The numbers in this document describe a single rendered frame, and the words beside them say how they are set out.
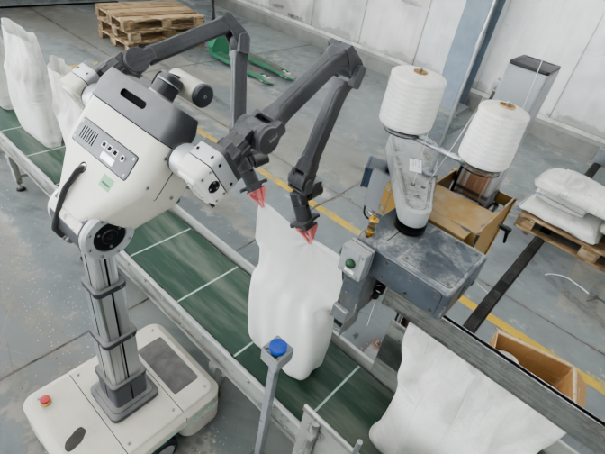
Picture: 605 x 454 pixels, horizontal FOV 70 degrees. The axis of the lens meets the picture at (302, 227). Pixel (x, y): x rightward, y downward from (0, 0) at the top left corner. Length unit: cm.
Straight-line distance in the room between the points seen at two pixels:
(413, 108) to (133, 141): 77
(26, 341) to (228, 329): 111
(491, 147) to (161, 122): 85
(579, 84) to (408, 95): 499
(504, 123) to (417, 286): 46
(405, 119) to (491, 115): 24
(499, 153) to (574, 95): 501
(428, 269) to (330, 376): 100
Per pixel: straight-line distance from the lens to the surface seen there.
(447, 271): 117
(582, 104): 623
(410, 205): 122
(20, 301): 294
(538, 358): 285
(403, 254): 117
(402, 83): 129
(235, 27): 171
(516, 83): 142
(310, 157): 140
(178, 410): 204
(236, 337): 209
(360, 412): 198
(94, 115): 140
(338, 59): 131
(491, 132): 122
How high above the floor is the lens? 205
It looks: 38 degrees down
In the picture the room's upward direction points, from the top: 11 degrees clockwise
